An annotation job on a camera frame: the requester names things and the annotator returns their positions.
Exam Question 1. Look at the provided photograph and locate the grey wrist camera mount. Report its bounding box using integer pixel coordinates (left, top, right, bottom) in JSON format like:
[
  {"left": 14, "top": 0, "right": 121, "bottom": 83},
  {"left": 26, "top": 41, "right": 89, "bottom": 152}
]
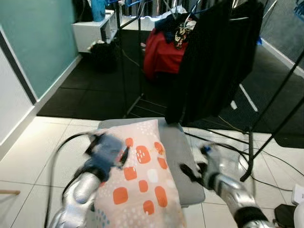
[
  {"left": 91, "top": 134, "right": 123, "bottom": 168},
  {"left": 202, "top": 145, "right": 225, "bottom": 187}
]

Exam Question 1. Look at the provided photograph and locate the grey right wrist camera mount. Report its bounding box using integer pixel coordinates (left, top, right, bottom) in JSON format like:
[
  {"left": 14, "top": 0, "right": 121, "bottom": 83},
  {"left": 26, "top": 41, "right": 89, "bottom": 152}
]
[{"left": 202, "top": 145, "right": 225, "bottom": 187}]

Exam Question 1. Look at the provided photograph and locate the dark patterned garment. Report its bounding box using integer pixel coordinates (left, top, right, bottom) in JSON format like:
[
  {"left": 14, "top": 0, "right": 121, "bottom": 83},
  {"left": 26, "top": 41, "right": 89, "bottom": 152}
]
[{"left": 154, "top": 13, "right": 196, "bottom": 49}]

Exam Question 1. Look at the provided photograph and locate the pink pillow with orange patches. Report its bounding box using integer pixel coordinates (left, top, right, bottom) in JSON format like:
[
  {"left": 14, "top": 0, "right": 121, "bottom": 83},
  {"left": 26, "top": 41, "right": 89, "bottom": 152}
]
[{"left": 93, "top": 119, "right": 187, "bottom": 228}]

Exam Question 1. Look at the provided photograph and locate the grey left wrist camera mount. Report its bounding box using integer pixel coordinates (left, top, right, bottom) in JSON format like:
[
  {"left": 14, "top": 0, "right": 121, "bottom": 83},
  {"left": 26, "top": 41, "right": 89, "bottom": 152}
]
[{"left": 91, "top": 134, "right": 123, "bottom": 168}]

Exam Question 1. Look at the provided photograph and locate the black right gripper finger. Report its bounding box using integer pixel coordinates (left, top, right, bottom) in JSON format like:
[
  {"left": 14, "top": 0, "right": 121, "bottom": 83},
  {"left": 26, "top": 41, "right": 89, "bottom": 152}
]
[{"left": 179, "top": 163, "right": 199, "bottom": 184}]

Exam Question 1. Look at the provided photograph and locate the black hanging garment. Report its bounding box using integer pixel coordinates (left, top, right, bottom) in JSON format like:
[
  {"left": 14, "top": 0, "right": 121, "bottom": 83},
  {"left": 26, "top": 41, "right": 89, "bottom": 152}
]
[{"left": 165, "top": 0, "right": 265, "bottom": 125}]

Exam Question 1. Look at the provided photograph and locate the white shelf unit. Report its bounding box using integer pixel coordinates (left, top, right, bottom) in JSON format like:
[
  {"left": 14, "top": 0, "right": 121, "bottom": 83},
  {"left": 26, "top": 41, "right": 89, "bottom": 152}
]
[{"left": 72, "top": 9, "right": 119, "bottom": 53}]

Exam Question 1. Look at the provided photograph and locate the white round object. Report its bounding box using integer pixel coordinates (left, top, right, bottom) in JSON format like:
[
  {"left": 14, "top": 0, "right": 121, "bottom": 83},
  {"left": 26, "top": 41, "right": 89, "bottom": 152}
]
[{"left": 293, "top": 201, "right": 304, "bottom": 228}]

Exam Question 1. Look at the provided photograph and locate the black box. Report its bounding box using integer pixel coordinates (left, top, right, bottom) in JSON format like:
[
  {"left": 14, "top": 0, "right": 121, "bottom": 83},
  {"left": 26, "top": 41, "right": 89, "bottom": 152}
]
[{"left": 274, "top": 204, "right": 295, "bottom": 228}]

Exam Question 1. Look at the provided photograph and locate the red hanging garment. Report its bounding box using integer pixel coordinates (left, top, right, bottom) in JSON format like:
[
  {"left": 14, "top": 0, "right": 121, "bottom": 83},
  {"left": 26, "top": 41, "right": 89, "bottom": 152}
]
[{"left": 143, "top": 28, "right": 189, "bottom": 81}]

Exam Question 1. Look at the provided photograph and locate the black metal clothes rack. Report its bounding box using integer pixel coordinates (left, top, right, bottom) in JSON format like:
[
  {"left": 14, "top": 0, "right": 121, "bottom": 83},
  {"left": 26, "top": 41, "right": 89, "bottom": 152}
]
[{"left": 114, "top": 0, "right": 304, "bottom": 182}]

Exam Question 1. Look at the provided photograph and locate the black floor cable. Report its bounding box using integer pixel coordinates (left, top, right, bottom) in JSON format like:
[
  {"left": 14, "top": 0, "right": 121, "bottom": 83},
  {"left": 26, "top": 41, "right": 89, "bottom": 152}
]
[{"left": 183, "top": 131, "right": 304, "bottom": 193}]

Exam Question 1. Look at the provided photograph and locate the black bag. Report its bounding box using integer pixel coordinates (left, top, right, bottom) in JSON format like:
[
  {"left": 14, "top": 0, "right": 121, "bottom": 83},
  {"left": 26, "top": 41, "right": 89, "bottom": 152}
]
[{"left": 89, "top": 41, "right": 120, "bottom": 73}]

